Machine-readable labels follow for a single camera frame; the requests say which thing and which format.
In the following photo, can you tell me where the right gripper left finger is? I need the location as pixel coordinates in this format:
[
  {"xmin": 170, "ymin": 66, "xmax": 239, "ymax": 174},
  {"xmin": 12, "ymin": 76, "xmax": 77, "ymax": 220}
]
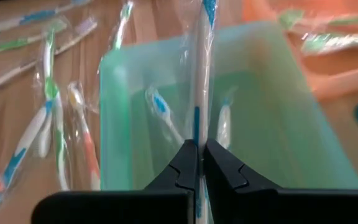
[{"xmin": 31, "ymin": 139, "xmax": 198, "ymax": 224}]

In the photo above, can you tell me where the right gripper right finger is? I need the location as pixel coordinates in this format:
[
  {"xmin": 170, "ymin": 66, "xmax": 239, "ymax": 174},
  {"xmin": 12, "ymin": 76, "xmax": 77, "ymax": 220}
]
[{"xmin": 203, "ymin": 138, "xmax": 358, "ymax": 224}]

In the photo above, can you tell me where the green translucent plastic bin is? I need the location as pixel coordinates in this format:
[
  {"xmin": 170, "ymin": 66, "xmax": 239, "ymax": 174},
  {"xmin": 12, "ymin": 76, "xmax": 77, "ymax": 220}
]
[{"xmin": 99, "ymin": 21, "xmax": 358, "ymax": 191}]

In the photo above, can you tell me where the orange plastic bin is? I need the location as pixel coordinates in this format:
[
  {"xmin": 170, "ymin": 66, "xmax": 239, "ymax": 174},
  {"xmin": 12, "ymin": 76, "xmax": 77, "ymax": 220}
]
[{"xmin": 242, "ymin": 0, "xmax": 358, "ymax": 100}]

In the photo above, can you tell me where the purple wrapped toothbrush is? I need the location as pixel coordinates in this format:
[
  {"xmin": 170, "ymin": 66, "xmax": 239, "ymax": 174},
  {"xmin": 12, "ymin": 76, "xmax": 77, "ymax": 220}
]
[{"xmin": 0, "ymin": 17, "xmax": 99, "ymax": 94}]

